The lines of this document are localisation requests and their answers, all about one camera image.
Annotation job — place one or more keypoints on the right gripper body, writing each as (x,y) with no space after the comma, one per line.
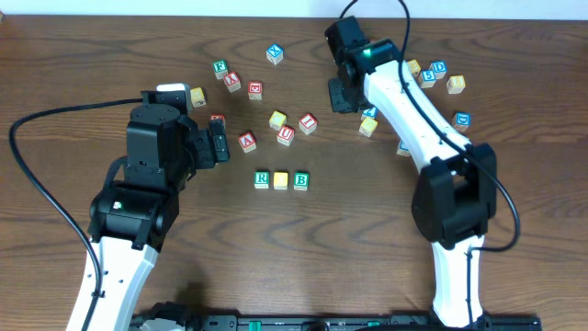
(340,95)

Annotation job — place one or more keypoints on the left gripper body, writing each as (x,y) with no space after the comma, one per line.
(205,147)

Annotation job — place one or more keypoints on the green R block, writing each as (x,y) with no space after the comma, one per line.
(261,179)

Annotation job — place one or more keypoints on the yellow O block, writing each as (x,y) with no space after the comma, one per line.
(280,180)

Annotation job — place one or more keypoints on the green B block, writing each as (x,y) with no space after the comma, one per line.
(301,181)

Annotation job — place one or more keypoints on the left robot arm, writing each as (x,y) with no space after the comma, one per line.
(137,206)

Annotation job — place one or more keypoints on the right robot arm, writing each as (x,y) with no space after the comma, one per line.
(454,196)

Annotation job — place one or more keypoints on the red A block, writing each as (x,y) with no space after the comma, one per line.
(247,142)

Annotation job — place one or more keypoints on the red U block left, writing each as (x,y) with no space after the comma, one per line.
(218,117)

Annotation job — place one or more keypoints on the red u block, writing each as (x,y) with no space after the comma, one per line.
(285,135)
(218,117)

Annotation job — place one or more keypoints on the blue 2 block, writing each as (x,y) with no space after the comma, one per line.
(369,113)

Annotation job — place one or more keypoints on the yellow block below 2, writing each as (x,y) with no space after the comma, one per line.
(368,126)

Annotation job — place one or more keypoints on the yellow block left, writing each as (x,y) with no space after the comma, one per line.
(198,98)

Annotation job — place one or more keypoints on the red I block centre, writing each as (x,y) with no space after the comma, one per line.
(308,123)

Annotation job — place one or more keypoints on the yellow C block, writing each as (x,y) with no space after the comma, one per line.
(277,120)

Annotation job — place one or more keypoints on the red X block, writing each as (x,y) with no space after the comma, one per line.
(232,81)

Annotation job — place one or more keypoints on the red E block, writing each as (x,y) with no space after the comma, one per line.
(255,90)

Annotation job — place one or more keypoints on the yellow block top right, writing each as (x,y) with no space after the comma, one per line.
(414,67)

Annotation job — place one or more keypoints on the green F block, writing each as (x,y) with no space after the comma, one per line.
(220,69)

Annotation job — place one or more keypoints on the blue P block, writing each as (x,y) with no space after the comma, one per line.
(403,149)

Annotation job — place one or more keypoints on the blue 5 block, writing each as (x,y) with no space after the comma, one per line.
(426,79)

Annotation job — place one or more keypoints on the blue X block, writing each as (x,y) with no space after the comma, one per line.
(275,54)

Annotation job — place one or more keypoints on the blue D block top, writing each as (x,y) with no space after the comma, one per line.
(439,68)

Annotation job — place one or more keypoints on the blue d block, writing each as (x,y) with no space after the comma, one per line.
(439,68)
(461,121)

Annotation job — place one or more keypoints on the yellow 8 block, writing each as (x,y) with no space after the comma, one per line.
(456,84)

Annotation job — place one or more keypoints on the blue D block right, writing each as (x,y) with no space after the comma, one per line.
(461,121)

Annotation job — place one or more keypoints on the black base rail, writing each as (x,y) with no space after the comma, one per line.
(394,322)

